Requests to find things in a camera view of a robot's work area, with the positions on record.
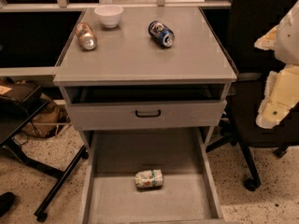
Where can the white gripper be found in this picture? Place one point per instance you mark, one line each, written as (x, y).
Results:
(289, 36)

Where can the grey top drawer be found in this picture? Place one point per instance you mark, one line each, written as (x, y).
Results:
(109, 116)

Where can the blue pepsi can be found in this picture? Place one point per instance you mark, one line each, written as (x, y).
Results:
(161, 34)

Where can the grey drawer cabinet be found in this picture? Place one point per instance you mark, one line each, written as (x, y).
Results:
(129, 66)

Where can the gold soda can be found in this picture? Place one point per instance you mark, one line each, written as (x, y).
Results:
(86, 36)

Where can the grey open middle drawer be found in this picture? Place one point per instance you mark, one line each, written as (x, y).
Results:
(188, 195)

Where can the white desk ledge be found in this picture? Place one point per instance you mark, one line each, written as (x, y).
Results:
(82, 6)

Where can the white bowl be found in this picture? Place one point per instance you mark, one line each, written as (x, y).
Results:
(109, 15)

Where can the brown bag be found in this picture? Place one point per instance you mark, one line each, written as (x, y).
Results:
(47, 122)

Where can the black shoe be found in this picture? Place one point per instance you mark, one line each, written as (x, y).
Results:
(6, 201)

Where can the black drawer handle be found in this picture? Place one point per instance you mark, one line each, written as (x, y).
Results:
(148, 114)

